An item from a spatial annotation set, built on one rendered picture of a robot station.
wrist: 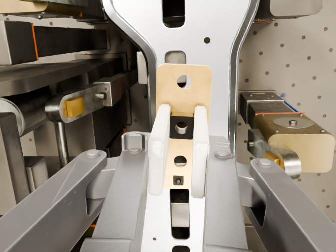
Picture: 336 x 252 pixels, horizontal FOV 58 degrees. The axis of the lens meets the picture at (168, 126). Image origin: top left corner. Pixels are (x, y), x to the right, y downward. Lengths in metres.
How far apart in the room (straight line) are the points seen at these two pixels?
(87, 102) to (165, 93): 0.25
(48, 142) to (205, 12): 0.35
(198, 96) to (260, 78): 0.57
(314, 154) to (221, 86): 0.16
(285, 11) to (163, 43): 0.18
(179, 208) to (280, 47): 0.45
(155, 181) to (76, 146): 0.42
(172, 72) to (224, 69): 0.26
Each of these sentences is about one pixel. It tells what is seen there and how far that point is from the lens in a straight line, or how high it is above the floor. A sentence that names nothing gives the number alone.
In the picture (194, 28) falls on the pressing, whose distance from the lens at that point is 0.46.
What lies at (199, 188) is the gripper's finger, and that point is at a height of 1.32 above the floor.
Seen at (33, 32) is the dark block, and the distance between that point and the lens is 0.45.
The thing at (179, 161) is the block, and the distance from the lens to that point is 0.52.
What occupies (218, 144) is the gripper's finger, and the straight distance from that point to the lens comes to 0.17.
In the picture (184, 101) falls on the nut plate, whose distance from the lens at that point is 0.21.
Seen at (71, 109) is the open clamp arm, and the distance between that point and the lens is 0.41.
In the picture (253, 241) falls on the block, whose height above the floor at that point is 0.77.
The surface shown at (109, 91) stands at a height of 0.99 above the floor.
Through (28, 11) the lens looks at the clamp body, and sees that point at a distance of 0.44.
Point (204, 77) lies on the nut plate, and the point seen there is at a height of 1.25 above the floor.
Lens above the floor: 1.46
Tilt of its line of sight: 72 degrees down
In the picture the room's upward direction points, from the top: 162 degrees counter-clockwise
